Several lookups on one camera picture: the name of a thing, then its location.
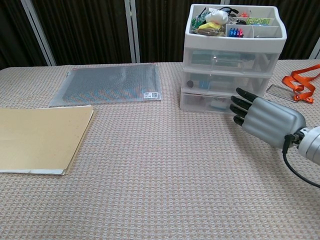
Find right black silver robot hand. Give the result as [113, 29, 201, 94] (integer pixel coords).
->
[229, 87, 307, 149]

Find grey mesh zip pouch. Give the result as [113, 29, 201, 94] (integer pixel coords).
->
[49, 63, 163, 108]

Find clear drawer holding white paper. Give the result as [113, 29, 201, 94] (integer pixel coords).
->
[181, 91, 240, 114]

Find orange lanyard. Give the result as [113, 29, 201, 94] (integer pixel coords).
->
[281, 63, 320, 104]

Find translucent plastic drawer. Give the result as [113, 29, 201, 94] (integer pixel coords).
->
[184, 47, 279, 71]

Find green printed packet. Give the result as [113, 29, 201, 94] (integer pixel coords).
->
[191, 8, 210, 28]

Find black sunglasses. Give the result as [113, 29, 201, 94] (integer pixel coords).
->
[218, 6, 240, 16]

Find small bag of clips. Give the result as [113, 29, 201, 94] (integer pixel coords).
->
[197, 27, 225, 37]

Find clear badge holder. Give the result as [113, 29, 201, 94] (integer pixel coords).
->
[266, 84, 300, 102]

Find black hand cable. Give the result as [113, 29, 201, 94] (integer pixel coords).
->
[282, 133, 320, 189]

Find clear drawer holding black disc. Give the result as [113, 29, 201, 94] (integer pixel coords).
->
[182, 71, 270, 98]

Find white partition post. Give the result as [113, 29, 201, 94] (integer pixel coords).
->
[124, 0, 141, 63]
[19, 0, 56, 67]
[309, 41, 320, 60]

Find yellow small item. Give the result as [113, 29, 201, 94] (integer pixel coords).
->
[198, 21, 224, 31]

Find blue and pink clips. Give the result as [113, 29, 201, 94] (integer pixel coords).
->
[227, 27, 245, 38]

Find beige woven tablecloth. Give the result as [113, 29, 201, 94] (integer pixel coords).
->
[0, 59, 320, 240]

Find manila paper folder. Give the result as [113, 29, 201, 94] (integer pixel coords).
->
[0, 104, 95, 176]

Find white crumpled wad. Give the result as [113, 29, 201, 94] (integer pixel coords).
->
[204, 9, 230, 25]

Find white plastic drawer organizer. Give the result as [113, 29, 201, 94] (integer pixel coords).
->
[179, 3, 288, 115]

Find green patterned card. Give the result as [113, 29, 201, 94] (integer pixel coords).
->
[246, 17, 273, 26]

